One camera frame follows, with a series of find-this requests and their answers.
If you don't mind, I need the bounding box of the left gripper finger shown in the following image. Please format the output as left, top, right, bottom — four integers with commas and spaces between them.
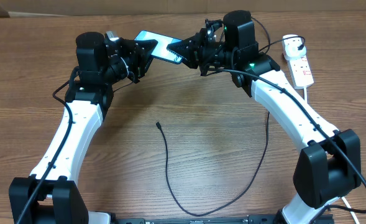
129, 39, 158, 56
137, 53, 153, 78

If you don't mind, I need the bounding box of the smartphone with teal screen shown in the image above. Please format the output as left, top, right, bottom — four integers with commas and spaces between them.
134, 30, 182, 64

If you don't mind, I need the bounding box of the black USB charging cable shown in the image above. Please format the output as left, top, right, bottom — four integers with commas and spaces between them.
155, 14, 306, 217

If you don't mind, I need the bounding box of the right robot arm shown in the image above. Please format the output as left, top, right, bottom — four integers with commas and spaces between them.
167, 10, 363, 223

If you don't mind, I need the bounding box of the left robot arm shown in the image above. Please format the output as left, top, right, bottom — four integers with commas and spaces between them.
9, 31, 158, 223

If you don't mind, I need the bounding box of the white charger adapter plug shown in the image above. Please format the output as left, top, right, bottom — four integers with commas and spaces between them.
282, 34, 306, 61

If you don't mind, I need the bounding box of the white power strip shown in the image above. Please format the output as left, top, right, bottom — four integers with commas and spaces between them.
287, 56, 314, 90

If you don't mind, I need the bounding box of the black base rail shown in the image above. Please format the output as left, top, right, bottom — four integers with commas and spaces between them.
86, 211, 336, 224

